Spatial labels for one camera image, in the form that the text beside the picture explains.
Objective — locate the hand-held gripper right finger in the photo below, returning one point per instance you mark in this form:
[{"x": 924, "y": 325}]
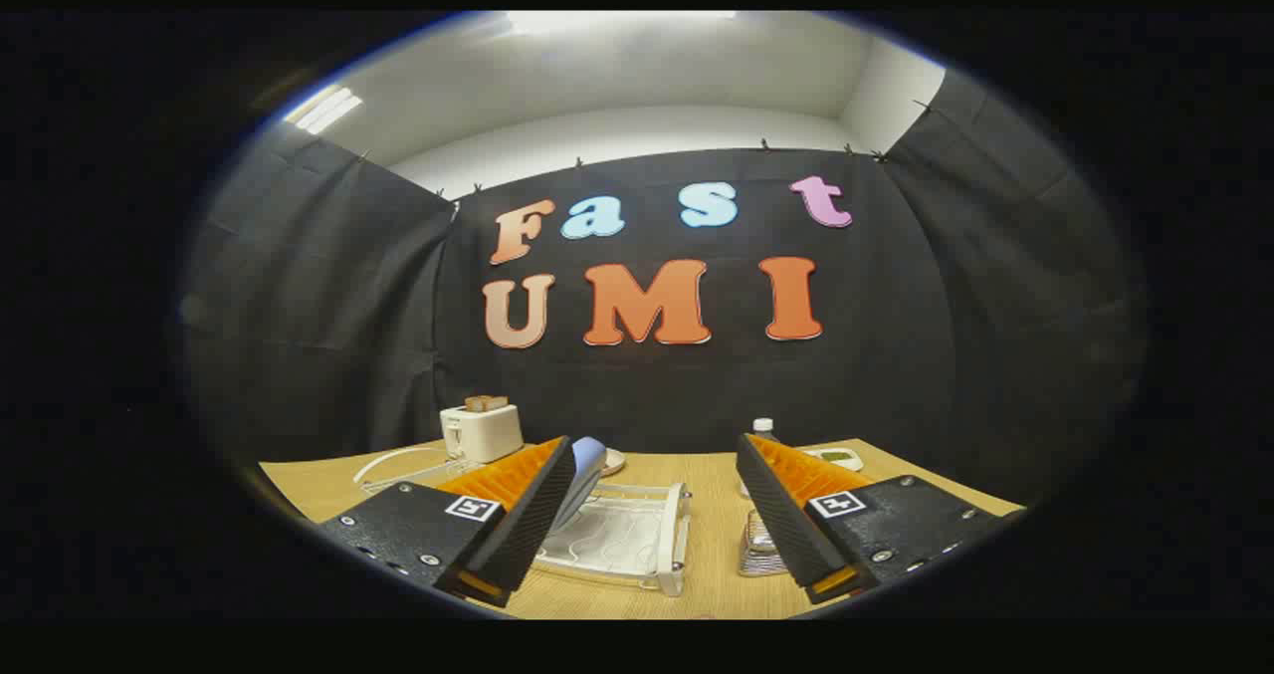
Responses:
[{"x": 781, "y": 515}]

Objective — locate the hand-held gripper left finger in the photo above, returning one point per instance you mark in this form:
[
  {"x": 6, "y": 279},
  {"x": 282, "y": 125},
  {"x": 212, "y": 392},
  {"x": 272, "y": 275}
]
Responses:
[{"x": 528, "y": 515}]

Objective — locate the blue plate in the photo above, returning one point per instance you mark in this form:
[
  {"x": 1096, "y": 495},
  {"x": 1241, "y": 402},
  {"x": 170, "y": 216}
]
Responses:
[{"x": 587, "y": 470}]

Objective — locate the white divided condiment dish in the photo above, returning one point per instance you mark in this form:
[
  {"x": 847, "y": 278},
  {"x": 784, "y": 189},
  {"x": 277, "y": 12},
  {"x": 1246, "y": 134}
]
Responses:
[{"x": 836, "y": 457}]

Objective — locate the beige round plate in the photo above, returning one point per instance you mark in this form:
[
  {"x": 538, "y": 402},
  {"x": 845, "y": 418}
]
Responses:
[{"x": 615, "y": 461}]

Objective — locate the clear water bottle red label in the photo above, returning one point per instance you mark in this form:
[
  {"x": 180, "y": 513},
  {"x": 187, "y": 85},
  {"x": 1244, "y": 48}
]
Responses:
[{"x": 763, "y": 427}]

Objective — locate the white toaster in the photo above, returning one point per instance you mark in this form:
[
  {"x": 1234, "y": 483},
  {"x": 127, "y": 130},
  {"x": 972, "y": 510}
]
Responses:
[{"x": 488, "y": 433}]

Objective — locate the brown toast slices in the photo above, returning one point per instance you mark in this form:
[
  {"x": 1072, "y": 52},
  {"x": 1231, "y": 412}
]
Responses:
[{"x": 486, "y": 403}]

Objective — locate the black backdrop cloth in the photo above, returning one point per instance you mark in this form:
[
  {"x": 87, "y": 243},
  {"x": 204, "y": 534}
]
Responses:
[{"x": 896, "y": 355}]

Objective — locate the ceiling light panel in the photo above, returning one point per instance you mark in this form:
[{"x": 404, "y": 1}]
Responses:
[{"x": 323, "y": 111}]

